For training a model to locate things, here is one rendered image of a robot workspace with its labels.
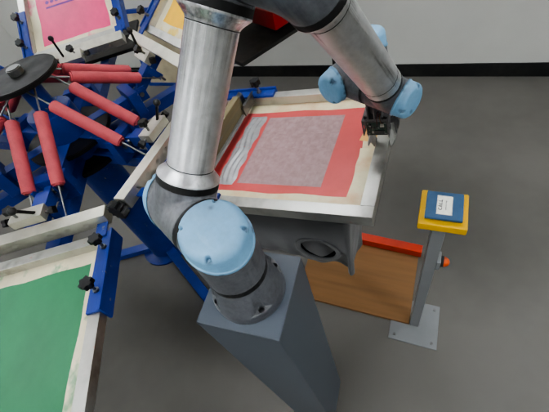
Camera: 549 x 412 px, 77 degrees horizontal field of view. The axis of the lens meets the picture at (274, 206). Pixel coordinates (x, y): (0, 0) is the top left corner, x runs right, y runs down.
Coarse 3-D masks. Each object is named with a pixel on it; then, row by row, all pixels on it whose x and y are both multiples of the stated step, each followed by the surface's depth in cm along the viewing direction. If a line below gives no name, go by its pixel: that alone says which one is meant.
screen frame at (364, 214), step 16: (288, 96) 136; (304, 96) 134; (320, 96) 131; (384, 144) 103; (384, 160) 99; (368, 176) 97; (384, 176) 100; (368, 192) 94; (240, 208) 107; (256, 208) 104; (272, 208) 101; (288, 208) 99; (304, 208) 97; (320, 208) 96; (336, 208) 94; (352, 208) 92; (368, 208) 90; (368, 224) 91
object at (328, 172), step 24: (216, 168) 127; (240, 168) 123; (264, 168) 119; (288, 168) 115; (312, 168) 111; (336, 168) 108; (264, 192) 112; (288, 192) 108; (312, 192) 105; (336, 192) 102
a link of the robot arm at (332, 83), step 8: (336, 64) 78; (328, 72) 77; (336, 72) 76; (344, 72) 76; (320, 80) 78; (328, 80) 76; (336, 80) 75; (344, 80) 76; (320, 88) 80; (328, 88) 78; (336, 88) 76; (344, 88) 76; (352, 88) 75; (328, 96) 80; (336, 96) 78; (344, 96) 78; (352, 96) 77
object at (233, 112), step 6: (234, 96) 134; (234, 102) 132; (240, 102) 135; (228, 108) 131; (234, 108) 132; (240, 108) 136; (228, 114) 129; (234, 114) 133; (240, 114) 136; (228, 120) 129; (234, 120) 133; (222, 126) 126; (228, 126) 130; (234, 126) 133; (222, 132) 127; (228, 132) 130; (222, 138) 127; (222, 144) 127
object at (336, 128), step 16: (288, 112) 135; (304, 112) 132; (320, 112) 129; (336, 112) 126; (352, 112) 123; (240, 128) 138; (272, 128) 132; (288, 128) 128; (304, 128) 126; (320, 128) 123; (336, 128) 120; (352, 128) 117; (256, 144) 129; (272, 144) 126; (288, 144) 123; (304, 144) 120; (320, 144) 118; (336, 144) 115; (352, 144) 113
